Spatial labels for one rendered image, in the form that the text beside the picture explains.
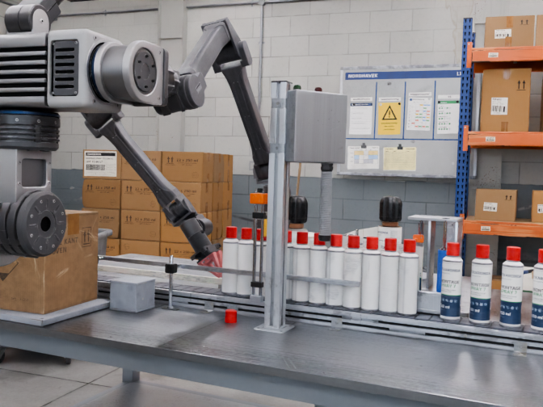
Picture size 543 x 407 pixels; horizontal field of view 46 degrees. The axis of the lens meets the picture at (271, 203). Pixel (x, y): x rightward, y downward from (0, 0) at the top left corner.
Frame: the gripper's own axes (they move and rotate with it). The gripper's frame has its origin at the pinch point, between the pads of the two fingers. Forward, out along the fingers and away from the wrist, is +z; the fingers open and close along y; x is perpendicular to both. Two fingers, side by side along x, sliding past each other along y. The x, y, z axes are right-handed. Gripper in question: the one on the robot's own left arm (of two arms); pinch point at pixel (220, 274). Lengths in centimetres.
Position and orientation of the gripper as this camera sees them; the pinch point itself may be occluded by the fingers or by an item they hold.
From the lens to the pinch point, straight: 199.7
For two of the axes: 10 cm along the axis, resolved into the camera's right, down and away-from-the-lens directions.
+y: 4.0, -0.6, 9.1
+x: -7.4, 5.7, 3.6
